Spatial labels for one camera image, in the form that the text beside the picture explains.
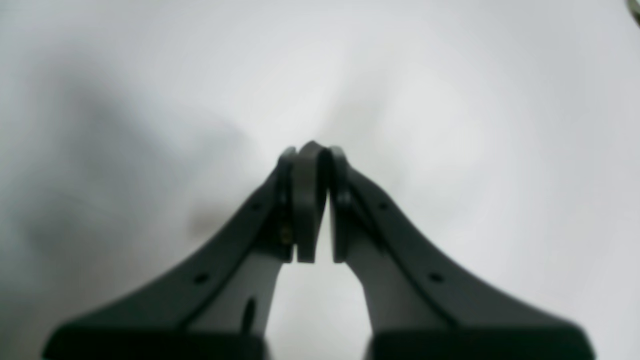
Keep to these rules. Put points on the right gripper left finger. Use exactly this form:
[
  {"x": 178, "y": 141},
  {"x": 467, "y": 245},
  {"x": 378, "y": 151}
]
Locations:
[{"x": 215, "y": 304}]

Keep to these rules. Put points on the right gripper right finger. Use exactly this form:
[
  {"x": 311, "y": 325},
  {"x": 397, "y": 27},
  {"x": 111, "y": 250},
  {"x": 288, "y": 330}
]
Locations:
[{"x": 421, "y": 304}]

